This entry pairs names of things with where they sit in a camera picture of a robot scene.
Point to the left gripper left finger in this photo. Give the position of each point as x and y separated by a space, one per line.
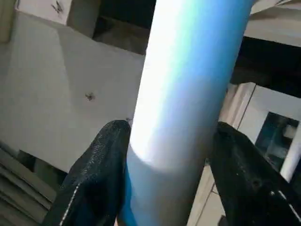
94 183

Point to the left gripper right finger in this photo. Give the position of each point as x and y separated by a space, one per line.
254 193

